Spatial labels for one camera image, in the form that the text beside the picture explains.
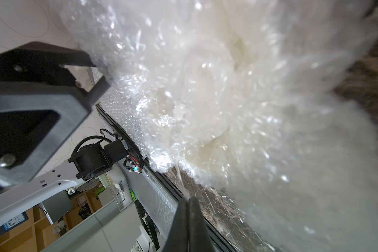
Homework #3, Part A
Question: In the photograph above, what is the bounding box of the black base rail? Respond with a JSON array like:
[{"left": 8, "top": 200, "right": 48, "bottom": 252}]
[{"left": 94, "top": 103, "right": 240, "bottom": 252}]

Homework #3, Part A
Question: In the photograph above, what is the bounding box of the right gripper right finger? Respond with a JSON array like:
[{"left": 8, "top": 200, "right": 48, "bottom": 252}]
[{"left": 189, "top": 197, "right": 214, "bottom": 252}]

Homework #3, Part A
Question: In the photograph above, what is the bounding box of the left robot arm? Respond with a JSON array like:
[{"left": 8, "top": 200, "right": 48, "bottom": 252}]
[{"left": 0, "top": 42, "right": 127, "bottom": 228}]

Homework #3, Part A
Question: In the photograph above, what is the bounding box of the bubble wrap sheet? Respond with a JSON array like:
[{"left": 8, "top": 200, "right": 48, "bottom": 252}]
[
  {"left": 100, "top": 78, "right": 149, "bottom": 158},
  {"left": 49, "top": 1, "right": 378, "bottom": 252}
]

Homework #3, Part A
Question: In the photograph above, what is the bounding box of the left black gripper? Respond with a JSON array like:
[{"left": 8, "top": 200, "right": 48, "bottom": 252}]
[{"left": 0, "top": 42, "right": 109, "bottom": 186}]

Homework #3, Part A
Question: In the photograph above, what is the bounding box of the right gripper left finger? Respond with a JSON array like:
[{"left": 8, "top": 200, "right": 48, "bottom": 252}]
[{"left": 163, "top": 198, "right": 189, "bottom": 252}]

